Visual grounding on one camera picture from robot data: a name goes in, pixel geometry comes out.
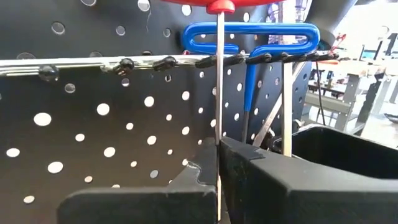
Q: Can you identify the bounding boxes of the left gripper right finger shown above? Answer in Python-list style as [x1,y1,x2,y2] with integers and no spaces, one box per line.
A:
[219,136,398,224]

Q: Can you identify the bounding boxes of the black metal pegboard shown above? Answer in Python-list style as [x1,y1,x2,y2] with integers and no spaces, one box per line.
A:
[0,0,313,224]

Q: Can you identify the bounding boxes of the red T-handle hex key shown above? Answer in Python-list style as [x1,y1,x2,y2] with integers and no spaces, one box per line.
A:
[160,0,287,222]

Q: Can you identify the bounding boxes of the blue T-handle hex key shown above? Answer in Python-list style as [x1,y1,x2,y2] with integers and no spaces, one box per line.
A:
[181,21,321,144]

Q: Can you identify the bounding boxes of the clear blue handled screwdriver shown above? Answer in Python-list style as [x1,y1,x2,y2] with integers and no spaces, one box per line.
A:
[267,0,308,157]

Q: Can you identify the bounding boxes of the chrome hook rail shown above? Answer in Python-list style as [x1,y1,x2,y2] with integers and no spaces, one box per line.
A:
[0,52,340,82]

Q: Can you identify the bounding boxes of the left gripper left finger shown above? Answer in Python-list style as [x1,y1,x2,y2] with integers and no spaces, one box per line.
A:
[57,136,218,224]

